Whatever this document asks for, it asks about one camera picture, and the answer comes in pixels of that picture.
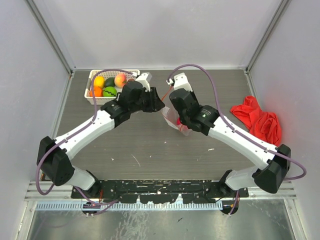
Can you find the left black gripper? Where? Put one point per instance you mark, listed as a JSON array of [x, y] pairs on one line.
[[155, 103]]

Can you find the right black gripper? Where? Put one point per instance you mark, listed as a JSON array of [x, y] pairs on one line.
[[194, 97]]

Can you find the clear zip top bag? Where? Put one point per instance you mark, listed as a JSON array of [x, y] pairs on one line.
[[170, 115]]

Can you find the red apple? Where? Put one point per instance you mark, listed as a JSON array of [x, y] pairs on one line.
[[178, 121]]

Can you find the green toy watermelon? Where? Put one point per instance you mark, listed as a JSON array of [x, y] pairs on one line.
[[110, 92]]

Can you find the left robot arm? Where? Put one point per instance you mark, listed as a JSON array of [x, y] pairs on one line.
[[55, 155]]

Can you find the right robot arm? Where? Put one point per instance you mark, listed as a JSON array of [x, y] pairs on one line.
[[270, 162]]

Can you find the brown passion fruit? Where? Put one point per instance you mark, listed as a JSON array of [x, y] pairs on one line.
[[130, 80]]

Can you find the pink yellow peach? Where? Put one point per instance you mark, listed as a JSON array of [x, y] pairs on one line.
[[120, 80]]

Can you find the dark green avocado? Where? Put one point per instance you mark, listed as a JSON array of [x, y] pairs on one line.
[[109, 82]]

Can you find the white plastic basket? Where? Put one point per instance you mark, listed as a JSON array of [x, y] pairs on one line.
[[112, 74]]

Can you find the orange fruit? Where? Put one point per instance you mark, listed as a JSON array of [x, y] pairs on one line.
[[96, 91]]

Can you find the yellow lemon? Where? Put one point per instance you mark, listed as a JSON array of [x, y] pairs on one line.
[[99, 82]]

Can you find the red cloth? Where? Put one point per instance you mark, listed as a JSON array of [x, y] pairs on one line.
[[262, 124]]

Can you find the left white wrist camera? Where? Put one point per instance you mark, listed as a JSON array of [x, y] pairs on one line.
[[145, 79]]

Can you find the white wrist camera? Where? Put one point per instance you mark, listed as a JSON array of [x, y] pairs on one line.
[[179, 81], [145, 79]]

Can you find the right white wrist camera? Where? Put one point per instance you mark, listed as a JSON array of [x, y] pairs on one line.
[[179, 81]]

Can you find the right aluminium frame post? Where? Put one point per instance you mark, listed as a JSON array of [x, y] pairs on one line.
[[280, 10]]

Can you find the aluminium frame post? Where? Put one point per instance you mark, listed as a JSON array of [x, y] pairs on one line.
[[280, 10], [48, 34]]

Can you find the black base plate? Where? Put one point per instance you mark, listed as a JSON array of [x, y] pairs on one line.
[[163, 191]]

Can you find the white slotted cable duct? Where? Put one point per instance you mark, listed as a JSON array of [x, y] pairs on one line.
[[82, 205]]

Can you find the left aluminium frame post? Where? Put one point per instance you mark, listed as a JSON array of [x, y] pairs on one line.
[[48, 34]]

